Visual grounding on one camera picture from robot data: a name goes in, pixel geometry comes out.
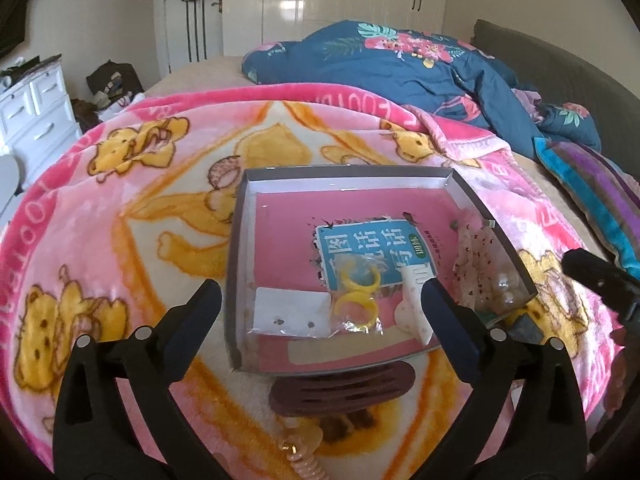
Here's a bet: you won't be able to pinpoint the blue floral duvet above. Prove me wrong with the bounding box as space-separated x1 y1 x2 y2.
241 20 601 158

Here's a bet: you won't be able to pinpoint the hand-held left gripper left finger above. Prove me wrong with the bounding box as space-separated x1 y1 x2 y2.
52 278 223 480

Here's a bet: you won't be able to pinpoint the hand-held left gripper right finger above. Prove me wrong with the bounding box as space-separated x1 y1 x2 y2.
420 277 587 480

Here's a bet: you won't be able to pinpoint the yellow ring hair ties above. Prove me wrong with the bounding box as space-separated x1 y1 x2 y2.
330 262 383 333

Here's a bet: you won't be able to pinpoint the grey bed headboard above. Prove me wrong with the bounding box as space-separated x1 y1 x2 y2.
472 19 640 161

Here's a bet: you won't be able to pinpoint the pink bear printed blanket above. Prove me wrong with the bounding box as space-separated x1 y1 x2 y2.
0 85 626 480

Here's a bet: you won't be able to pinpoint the small blue box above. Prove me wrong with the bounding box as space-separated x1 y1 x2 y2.
510 310 543 343

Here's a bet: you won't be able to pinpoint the black television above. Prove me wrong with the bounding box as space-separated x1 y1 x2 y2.
0 0 28 61

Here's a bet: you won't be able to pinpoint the maroon claw hair clip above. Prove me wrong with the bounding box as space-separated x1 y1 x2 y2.
268 360 417 418

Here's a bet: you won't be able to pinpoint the white earring card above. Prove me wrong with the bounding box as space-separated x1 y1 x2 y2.
254 286 332 337

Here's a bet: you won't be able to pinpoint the striped pillow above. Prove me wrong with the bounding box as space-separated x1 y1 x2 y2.
532 137 640 281

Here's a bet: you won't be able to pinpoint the pink spiral hair tie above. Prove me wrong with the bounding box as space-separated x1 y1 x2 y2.
277 427 331 480

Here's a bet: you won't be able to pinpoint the white wardrobe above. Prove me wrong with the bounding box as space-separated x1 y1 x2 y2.
222 0 451 58

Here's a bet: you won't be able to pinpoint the white drawer chest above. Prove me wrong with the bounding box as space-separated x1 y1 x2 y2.
0 53 83 176

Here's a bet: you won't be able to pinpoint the dark bag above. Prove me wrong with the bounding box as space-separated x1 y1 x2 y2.
71 60 146 131

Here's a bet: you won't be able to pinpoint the grey shallow box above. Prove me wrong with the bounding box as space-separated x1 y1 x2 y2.
222 165 538 375

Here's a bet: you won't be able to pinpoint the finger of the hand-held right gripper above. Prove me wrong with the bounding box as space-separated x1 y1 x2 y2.
561 249 640 321

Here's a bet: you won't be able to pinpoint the white door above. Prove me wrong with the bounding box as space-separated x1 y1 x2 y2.
162 0 223 76

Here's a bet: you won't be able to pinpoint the dotted clear bag with beads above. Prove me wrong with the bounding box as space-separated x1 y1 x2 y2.
452 207 506 308

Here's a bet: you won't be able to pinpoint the white claw hair clip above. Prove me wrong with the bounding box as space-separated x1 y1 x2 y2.
395 265 436 346

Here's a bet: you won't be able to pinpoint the pearl hair clip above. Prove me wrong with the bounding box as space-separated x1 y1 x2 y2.
492 272 526 311

